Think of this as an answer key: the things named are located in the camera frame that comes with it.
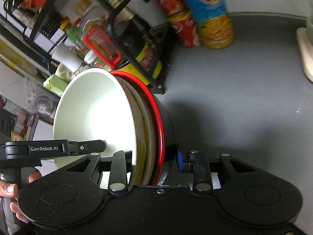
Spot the patterned white bowl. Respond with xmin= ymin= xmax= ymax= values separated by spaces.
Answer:
xmin=117 ymin=78 xmax=157 ymax=185

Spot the red rimmed black bowl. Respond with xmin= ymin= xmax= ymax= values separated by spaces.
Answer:
xmin=111 ymin=71 xmax=176 ymax=186

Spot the person right hand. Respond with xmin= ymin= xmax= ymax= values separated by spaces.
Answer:
xmin=1 ymin=169 xmax=42 ymax=223

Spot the green box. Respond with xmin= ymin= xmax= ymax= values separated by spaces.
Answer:
xmin=43 ymin=74 xmax=68 ymax=97

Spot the red lidded spice jar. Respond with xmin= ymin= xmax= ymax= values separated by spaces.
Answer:
xmin=82 ymin=28 xmax=121 ymax=69

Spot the dark soy sauce bottle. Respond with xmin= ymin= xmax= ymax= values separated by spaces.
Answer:
xmin=108 ymin=0 xmax=162 ymax=86

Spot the red drink can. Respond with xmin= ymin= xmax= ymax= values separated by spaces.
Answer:
xmin=156 ymin=0 xmax=201 ymax=48

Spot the orange juice bottle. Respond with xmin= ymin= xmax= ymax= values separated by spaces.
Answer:
xmin=185 ymin=0 xmax=234 ymax=49

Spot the black spice rack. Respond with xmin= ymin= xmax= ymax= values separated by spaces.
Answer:
xmin=1 ymin=0 xmax=176 ymax=94

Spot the cream kettle base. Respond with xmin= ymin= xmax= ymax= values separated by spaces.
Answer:
xmin=296 ymin=28 xmax=313 ymax=82

